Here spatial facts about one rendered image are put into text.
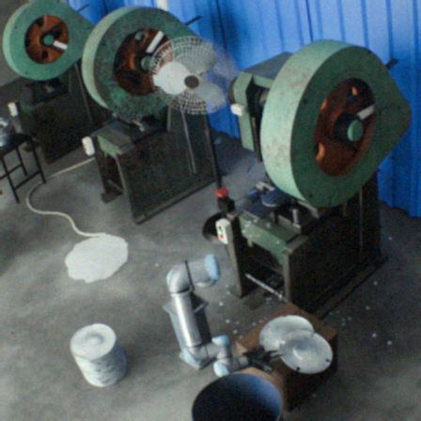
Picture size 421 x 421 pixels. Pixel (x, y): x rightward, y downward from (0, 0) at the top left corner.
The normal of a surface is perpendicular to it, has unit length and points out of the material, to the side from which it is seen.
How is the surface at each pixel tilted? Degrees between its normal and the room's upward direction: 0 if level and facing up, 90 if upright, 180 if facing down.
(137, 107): 90
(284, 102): 55
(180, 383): 0
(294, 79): 38
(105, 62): 90
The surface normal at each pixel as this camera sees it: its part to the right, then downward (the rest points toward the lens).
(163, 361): -0.16, -0.81
